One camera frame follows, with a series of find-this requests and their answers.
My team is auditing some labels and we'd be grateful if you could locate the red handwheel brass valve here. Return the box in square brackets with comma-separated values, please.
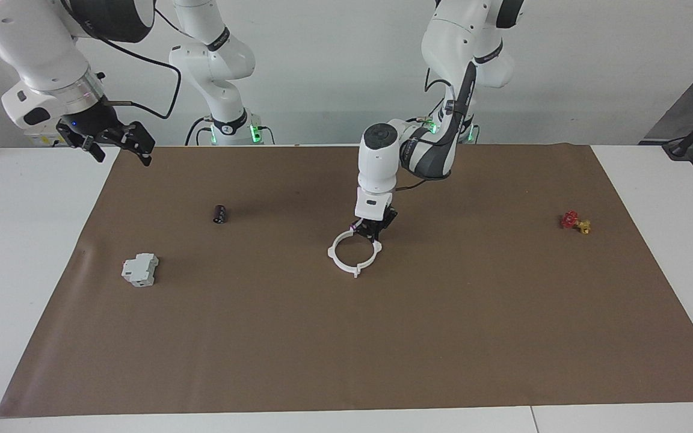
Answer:
[561, 210, 592, 235]

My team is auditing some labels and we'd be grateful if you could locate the brown paper table mat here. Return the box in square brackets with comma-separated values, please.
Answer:
[0, 143, 693, 419]

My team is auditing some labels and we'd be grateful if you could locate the white half pipe clamp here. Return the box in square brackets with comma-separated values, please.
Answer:
[354, 236, 383, 277]
[327, 230, 360, 278]

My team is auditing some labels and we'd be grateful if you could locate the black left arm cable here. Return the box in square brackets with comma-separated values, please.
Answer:
[392, 60, 479, 194]

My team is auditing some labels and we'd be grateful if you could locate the white circuit breaker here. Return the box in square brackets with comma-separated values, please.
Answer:
[121, 253, 159, 288]

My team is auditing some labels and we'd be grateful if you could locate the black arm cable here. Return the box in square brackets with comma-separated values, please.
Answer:
[392, 60, 479, 194]
[82, 0, 183, 121]

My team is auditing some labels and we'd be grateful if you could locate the black base cable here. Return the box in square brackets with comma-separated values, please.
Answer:
[185, 117, 212, 147]

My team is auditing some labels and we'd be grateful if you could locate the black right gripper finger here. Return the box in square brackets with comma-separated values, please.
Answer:
[84, 137, 107, 164]
[119, 121, 156, 168]

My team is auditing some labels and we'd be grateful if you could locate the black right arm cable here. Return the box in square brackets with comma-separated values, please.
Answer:
[82, 0, 183, 121]

